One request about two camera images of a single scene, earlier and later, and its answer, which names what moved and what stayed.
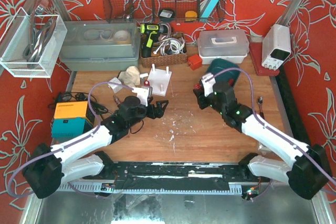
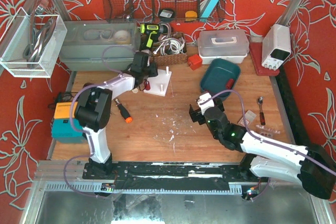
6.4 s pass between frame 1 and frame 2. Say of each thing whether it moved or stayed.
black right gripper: moved
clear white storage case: stayed
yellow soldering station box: stayed
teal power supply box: stayed
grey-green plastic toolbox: stayed
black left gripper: moved
